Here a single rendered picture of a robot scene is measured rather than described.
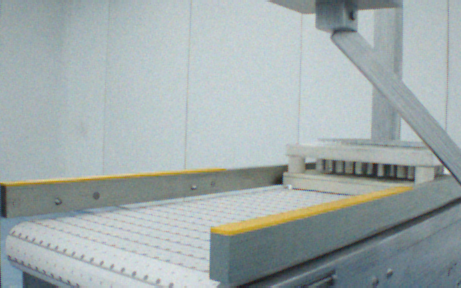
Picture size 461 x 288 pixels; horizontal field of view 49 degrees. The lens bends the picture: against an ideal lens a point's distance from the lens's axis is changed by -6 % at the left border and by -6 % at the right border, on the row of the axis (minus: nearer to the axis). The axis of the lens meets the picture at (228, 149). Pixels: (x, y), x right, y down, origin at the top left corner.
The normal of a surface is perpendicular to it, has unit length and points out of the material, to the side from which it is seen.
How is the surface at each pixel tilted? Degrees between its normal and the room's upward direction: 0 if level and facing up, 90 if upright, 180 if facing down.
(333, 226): 90
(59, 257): 65
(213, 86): 90
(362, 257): 90
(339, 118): 90
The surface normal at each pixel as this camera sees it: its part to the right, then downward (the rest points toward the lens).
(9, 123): 0.80, 0.06
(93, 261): -0.45, -0.62
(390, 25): -0.62, 0.02
